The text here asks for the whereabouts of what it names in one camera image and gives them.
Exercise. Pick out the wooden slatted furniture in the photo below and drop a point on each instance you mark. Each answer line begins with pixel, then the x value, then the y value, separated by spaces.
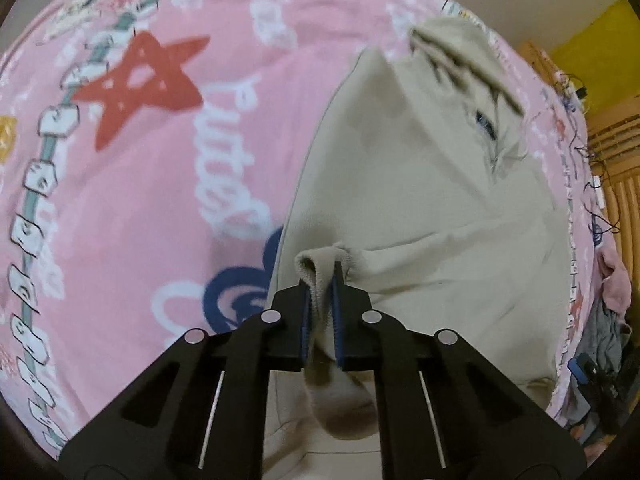
pixel 620 130

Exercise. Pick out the white power strip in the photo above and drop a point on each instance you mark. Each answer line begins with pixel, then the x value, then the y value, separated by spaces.
pixel 596 190

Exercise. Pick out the beige garment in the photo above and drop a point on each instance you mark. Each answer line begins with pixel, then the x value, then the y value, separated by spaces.
pixel 425 185

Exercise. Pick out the pink printed blanket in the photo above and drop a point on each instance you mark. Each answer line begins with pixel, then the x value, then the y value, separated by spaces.
pixel 150 185

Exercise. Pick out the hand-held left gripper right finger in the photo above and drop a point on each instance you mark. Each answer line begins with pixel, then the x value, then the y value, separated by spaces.
pixel 339 325

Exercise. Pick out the grey clothes pile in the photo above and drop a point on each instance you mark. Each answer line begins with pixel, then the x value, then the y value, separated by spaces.
pixel 602 330

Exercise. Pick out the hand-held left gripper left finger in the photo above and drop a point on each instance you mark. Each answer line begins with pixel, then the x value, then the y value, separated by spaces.
pixel 303 325

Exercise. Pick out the blue and black object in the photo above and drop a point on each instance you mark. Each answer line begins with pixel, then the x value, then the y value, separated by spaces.
pixel 592 377

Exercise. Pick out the pink cloth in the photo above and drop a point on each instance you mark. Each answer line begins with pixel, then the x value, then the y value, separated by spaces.
pixel 614 280

